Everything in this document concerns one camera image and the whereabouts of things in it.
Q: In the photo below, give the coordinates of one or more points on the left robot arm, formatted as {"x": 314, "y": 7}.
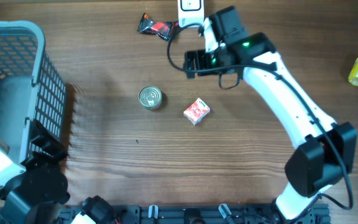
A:
{"x": 34, "y": 190}

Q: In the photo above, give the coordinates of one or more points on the white barcode scanner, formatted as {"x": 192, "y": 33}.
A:
{"x": 190, "y": 12}

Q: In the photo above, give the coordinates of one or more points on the silver tin can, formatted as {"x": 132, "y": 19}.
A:
{"x": 150, "y": 97}

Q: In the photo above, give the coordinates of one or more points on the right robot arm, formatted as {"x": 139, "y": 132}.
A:
{"x": 324, "y": 150}

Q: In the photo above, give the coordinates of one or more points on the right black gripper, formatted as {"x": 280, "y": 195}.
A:
{"x": 201, "y": 57}

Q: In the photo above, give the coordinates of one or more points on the grey plastic basket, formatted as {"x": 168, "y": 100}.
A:
{"x": 32, "y": 94}

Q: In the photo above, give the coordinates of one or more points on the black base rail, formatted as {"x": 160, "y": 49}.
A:
{"x": 246, "y": 214}

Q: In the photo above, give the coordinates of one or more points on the red snack packet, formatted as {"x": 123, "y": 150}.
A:
{"x": 197, "y": 111}

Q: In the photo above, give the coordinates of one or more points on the black hex wrench packet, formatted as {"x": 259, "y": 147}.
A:
{"x": 164, "y": 30}

